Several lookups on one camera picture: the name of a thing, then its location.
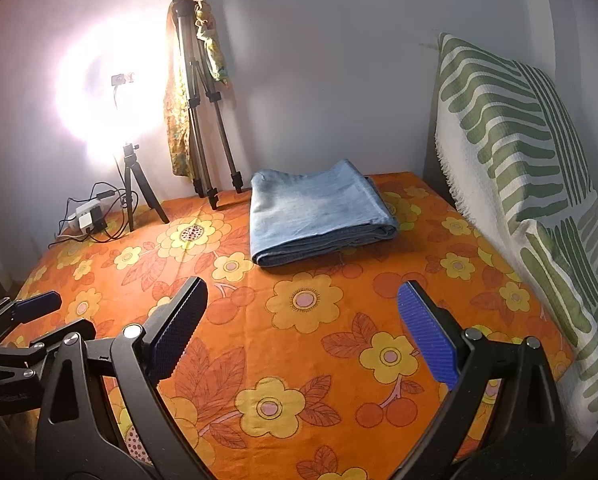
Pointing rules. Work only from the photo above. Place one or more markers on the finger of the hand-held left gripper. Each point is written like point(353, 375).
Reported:
point(24, 352)
point(36, 306)

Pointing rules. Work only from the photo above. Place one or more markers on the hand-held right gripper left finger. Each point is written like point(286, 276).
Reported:
point(176, 332)

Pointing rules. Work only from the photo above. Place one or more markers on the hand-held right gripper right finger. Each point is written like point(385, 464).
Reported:
point(429, 335)

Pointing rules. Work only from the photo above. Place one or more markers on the blue denim pants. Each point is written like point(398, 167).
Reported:
point(319, 210)

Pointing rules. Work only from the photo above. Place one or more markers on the white charger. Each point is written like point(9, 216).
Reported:
point(84, 222)

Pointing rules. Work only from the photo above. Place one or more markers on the black charger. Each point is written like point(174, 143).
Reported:
point(98, 219)

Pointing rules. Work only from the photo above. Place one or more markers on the orange floral tablecloth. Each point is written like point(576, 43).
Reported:
point(289, 360)

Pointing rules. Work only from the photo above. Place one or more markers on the white power strip with chargers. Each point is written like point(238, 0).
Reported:
point(111, 197)

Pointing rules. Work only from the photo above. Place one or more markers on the small black tripod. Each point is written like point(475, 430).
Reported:
point(131, 180)

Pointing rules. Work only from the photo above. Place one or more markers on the white green striped blanket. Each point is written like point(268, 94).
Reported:
point(519, 160)

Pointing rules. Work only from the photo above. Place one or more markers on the yellow patterned cloth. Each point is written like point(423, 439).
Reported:
point(175, 130)

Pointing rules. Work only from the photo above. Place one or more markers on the silver tripod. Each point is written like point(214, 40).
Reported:
point(196, 110)

